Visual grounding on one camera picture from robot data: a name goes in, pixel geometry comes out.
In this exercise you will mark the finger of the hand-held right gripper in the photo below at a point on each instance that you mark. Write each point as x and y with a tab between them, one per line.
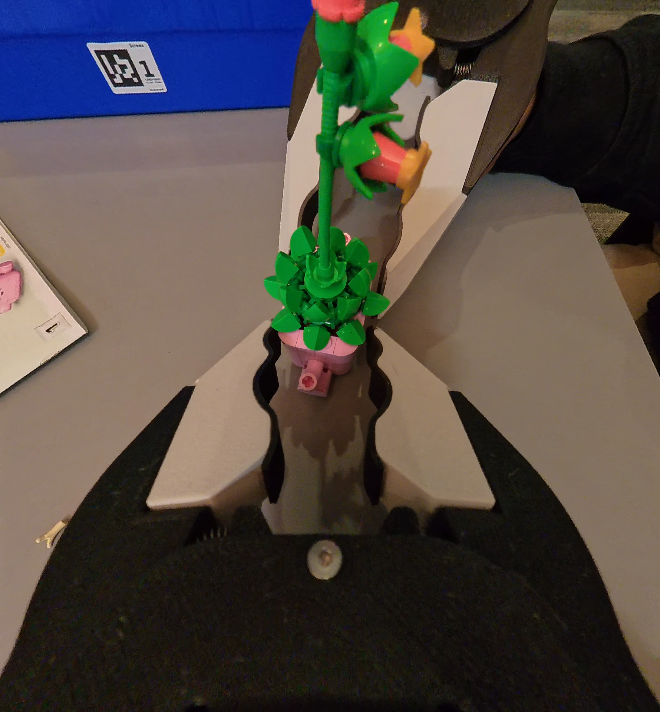
452	156
294	183

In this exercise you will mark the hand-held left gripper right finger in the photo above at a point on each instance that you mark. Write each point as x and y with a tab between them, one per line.
435	450

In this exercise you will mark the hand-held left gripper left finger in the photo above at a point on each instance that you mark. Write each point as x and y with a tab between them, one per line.
207	445

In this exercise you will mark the green toy brick plant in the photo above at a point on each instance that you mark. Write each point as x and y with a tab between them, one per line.
324	278

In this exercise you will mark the pink toy brick pot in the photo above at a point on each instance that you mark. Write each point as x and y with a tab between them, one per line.
330	359

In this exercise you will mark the toy brick instruction booklet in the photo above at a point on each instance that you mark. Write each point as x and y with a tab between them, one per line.
18	345

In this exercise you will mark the person's right forearm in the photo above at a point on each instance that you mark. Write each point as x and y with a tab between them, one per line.
613	111

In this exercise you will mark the small tan branch piece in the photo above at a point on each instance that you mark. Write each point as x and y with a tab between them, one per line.
52	534

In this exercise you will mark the blue plastic bin white label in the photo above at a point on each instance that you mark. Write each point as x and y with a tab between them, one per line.
29	72

